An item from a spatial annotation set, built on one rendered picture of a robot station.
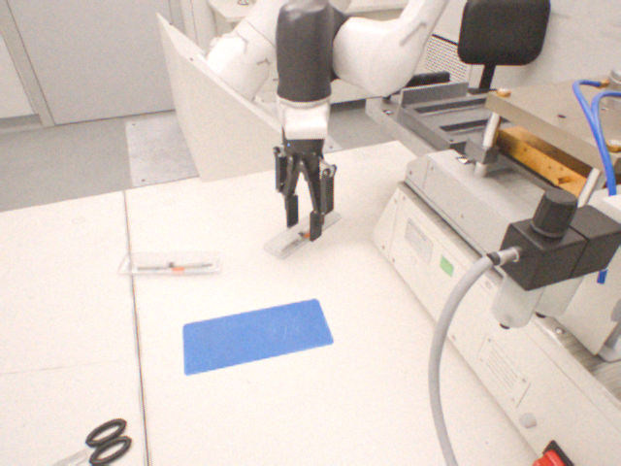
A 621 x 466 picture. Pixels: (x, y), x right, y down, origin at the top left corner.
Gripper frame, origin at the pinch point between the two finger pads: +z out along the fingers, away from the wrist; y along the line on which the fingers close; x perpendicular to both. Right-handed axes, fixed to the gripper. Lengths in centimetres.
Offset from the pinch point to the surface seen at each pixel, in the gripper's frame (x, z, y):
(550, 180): -0.8, -24.0, -38.2
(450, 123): -17.1, -19.9, -18.3
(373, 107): -21.1, -16.8, 0.0
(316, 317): 14.5, 4.5, -15.9
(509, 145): -4.3, -25.0, -31.7
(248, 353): 26.8, 4.5, -12.7
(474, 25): -175, -1, 44
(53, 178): -13, 80, 211
